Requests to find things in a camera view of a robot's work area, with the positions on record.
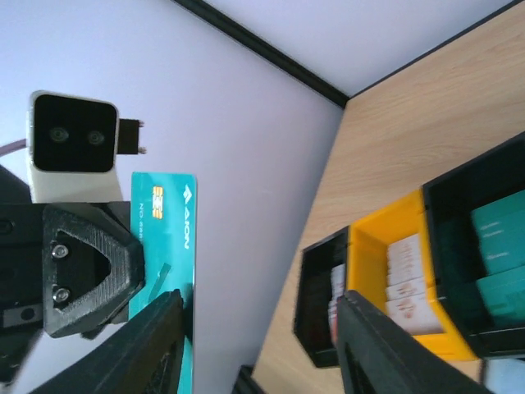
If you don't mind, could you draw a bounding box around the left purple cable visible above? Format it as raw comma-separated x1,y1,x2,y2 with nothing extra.
0,139,30,158

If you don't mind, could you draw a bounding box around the red white cards stack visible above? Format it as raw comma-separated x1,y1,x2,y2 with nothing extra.
328,264,346,341

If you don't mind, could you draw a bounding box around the black bin with red cards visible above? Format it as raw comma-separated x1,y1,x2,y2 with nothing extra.
293,226,350,369

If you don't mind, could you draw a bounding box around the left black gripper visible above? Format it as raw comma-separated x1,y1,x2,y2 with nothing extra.
1,167,145,382

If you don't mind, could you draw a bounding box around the teal cards stack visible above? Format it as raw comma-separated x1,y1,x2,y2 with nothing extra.
471,191,524,327

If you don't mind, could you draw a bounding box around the black card holder wallet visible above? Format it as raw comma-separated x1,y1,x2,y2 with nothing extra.
480,358,525,394

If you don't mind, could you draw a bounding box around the yellow bin with white cards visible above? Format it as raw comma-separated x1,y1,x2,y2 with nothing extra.
346,189,477,361

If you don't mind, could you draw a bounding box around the teal credit card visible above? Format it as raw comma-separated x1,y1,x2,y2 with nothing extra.
126,171,199,394

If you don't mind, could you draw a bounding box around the black cage frame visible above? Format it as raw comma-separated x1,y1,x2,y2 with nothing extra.
177,1,515,107

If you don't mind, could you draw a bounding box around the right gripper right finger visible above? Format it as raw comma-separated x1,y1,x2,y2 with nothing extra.
336,291,489,394

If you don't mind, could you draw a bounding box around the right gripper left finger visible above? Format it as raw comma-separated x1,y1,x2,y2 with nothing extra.
33,290,185,394

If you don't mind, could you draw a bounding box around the black bin with teal cards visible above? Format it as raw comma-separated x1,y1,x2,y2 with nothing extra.
422,134,524,359

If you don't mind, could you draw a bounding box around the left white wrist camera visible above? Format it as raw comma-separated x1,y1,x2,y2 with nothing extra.
26,90,146,204

